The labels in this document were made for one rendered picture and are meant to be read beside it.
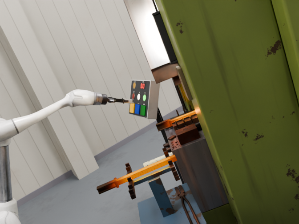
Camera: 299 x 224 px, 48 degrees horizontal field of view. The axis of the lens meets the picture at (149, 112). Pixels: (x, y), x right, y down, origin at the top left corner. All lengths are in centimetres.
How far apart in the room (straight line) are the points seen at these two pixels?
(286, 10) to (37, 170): 382
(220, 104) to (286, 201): 64
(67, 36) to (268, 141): 344
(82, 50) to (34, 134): 126
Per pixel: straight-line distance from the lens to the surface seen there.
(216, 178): 201
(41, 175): 470
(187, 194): 183
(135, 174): 163
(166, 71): 190
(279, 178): 181
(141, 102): 252
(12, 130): 220
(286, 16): 151
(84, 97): 226
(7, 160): 241
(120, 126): 489
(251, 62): 157
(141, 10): 182
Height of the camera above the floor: 168
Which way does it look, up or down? 16 degrees down
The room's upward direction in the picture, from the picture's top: 22 degrees counter-clockwise
